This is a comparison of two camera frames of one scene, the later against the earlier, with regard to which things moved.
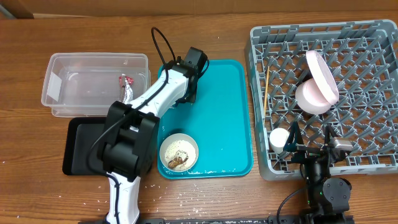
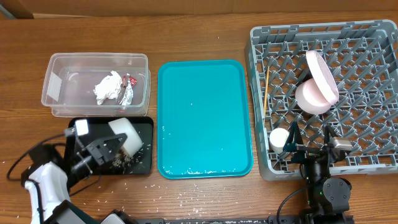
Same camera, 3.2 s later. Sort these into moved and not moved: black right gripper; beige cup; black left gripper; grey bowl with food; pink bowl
Moved: grey bowl with food; black left gripper
Not moved: pink bowl; beige cup; black right gripper
